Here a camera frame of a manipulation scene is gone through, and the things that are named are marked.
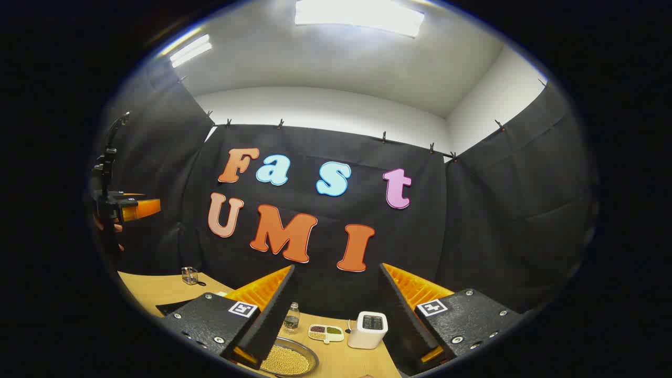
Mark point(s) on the white toaster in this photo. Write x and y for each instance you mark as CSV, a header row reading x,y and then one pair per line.
x,y
367,331

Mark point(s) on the small clear glass jar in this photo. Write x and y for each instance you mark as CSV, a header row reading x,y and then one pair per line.
x,y
189,275

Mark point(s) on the small rectangular ceiling light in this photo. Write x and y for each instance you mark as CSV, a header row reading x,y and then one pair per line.
x,y
190,51

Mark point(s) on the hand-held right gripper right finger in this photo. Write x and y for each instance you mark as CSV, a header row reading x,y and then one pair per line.
x,y
401,325

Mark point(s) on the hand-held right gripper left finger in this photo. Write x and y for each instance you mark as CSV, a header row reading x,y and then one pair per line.
x,y
273,320

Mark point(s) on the stainless steel pot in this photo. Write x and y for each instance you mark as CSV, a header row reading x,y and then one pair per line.
x,y
314,357

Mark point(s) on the large rectangular ceiling light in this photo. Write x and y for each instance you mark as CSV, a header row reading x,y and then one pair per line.
x,y
359,16

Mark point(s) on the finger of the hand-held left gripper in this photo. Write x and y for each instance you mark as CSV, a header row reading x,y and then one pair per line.
x,y
143,209

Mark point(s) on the black induction cooktop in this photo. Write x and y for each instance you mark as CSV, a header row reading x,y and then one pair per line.
x,y
173,307

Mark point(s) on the pile of yellow soybeans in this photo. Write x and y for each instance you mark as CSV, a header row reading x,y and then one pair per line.
x,y
286,361

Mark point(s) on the clear plastic water bottle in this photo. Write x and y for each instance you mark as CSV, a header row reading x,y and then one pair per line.
x,y
291,319

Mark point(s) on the white divided bean dish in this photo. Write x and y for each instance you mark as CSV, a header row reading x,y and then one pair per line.
x,y
325,333

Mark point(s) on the row of black cloth clips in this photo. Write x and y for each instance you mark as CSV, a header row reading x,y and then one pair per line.
x,y
384,137

